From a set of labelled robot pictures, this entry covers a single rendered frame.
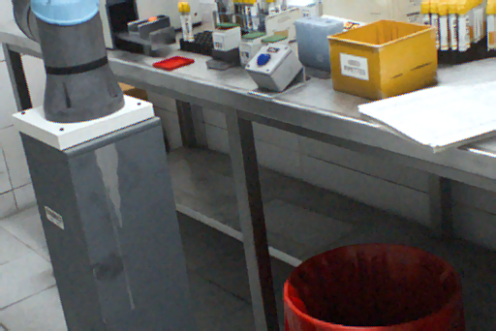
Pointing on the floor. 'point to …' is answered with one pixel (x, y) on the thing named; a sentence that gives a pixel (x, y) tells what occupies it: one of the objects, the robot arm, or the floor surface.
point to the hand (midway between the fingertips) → (222, 2)
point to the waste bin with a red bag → (374, 290)
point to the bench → (223, 187)
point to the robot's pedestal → (113, 230)
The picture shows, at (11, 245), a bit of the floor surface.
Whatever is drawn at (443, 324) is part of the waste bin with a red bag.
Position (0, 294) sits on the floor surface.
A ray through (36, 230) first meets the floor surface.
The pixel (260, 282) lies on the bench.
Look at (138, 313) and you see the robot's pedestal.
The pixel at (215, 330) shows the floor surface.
